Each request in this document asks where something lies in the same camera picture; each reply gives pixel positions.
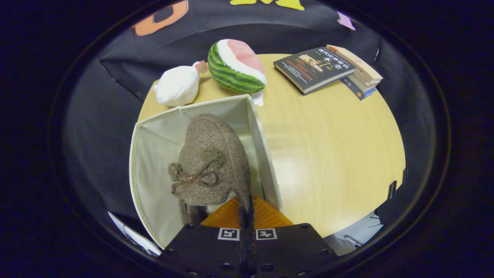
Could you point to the white plush toy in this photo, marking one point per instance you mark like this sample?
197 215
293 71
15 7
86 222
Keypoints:
177 87

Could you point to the brown fuzzy shoe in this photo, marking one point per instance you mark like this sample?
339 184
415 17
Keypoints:
212 150
193 214

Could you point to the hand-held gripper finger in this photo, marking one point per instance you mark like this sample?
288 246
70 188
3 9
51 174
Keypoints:
251 216
243 216

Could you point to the black cover book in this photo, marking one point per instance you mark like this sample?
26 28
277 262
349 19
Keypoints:
312 69

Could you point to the watermelon slice plush toy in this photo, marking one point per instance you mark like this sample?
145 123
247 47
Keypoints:
231 73

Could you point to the cream fabric storage box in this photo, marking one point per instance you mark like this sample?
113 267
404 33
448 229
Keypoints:
154 162

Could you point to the white paper sheet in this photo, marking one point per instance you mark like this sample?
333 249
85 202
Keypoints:
135 235

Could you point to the tan paperback book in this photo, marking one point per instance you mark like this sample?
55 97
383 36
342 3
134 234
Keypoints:
362 69

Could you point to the blue cover book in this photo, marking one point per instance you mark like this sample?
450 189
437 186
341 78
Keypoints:
359 92

